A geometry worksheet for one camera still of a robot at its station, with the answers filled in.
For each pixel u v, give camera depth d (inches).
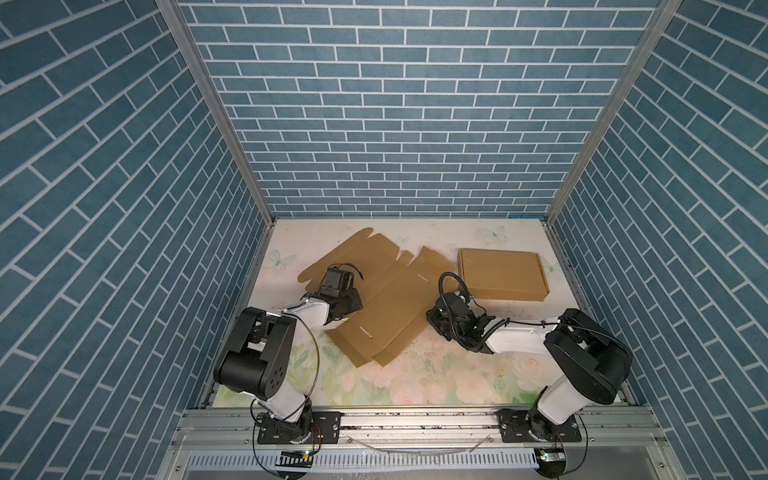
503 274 41.3
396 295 38.2
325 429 28.9
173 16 27.5
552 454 29.0
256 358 17.9
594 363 18.0
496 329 24.1
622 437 29.2
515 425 29.0
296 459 28.4
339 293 29.4
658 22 28.2
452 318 27.3
